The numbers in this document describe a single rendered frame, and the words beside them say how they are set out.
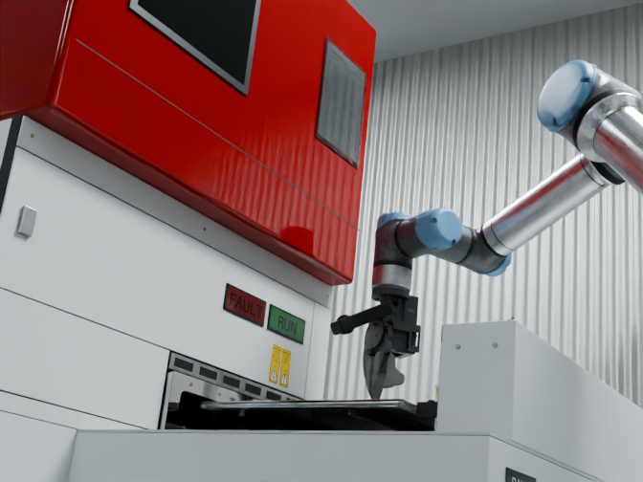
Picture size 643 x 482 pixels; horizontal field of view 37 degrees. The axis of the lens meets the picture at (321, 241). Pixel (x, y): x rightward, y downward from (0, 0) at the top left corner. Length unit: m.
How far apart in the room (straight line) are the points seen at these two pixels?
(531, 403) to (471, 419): 0.08
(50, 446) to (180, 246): 0.40
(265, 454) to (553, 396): 0.36
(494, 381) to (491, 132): 3.37
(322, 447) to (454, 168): 3.38
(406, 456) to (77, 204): 0.63
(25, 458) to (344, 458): 0.46
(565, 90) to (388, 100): 3.31
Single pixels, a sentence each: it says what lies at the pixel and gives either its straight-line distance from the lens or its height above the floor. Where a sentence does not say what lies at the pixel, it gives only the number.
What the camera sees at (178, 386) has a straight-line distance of 1.54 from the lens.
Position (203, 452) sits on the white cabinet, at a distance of 1.24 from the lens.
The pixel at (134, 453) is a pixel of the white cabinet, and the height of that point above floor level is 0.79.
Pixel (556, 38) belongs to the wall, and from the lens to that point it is 4.55.
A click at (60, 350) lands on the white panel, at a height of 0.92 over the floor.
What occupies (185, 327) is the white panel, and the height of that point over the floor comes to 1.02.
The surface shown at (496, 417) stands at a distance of 1.10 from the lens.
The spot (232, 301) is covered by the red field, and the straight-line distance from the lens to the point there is 1.67.
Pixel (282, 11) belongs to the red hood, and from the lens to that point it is 1.85.
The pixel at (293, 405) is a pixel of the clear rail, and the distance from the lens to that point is 1.43.
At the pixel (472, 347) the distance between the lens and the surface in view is 1.14.
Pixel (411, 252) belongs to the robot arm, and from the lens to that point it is 1.77.
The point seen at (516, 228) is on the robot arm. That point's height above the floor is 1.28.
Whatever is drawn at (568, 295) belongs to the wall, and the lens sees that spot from 4.01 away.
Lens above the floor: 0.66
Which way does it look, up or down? 20 degrees up
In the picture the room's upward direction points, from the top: 6 degrees clockwise
